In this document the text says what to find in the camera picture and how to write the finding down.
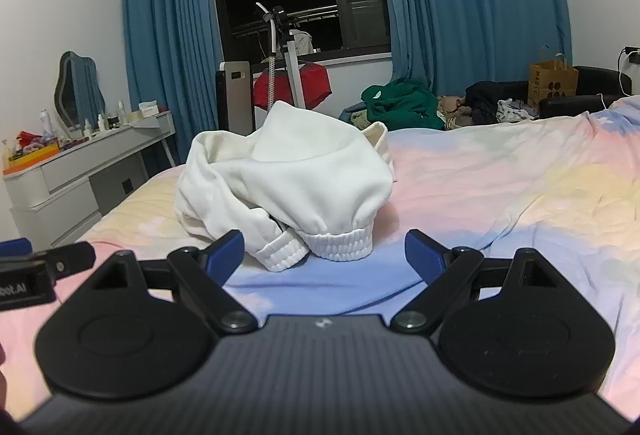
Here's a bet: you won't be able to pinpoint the green hoodie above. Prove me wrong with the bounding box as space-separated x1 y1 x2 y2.
361 78 446 132

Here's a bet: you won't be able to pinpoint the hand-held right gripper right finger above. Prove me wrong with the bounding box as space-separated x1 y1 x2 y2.
390 229 558 335

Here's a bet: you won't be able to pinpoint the white panel appliance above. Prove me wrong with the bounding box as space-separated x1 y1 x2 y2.
216 61 256 147

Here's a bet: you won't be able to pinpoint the dark clothes pile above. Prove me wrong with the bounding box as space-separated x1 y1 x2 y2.
465 81 531 125

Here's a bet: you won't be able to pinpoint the printed white cloth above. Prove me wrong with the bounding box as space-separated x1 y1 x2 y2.
496 98 540 123

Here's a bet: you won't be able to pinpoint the beige clothes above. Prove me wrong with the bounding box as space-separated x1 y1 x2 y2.
437 95 473 130

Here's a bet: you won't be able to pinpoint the orange tray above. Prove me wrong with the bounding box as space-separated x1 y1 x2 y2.
7 142 61 167

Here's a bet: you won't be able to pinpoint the garment steamer stand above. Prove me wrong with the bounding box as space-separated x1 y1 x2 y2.
255 2 313 111

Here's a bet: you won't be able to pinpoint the wavy framed mirror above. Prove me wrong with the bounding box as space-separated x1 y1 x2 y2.
54 51 107 130

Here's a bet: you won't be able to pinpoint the red garment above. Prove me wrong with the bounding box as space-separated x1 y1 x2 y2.
252 64 333 111

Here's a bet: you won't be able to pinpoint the brown paper bag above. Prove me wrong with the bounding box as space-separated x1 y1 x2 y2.
529 46 579 103

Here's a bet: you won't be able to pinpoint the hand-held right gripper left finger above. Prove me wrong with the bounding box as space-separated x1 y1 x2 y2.
94 229 259 335

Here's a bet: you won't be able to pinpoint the pastel bed blanket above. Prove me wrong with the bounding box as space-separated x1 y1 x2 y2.
0 95 640 421

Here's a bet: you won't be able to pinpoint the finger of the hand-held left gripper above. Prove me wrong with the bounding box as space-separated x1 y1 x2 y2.
0 241 97 277

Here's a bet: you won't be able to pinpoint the white dressing table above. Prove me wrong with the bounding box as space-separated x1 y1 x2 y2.
2 110 177 251

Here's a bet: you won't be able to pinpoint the black sofa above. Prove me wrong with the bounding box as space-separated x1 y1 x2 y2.
538 65 638 118

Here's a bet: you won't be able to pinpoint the white hanging garment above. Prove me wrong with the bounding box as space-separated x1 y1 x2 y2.
290 29 315 55

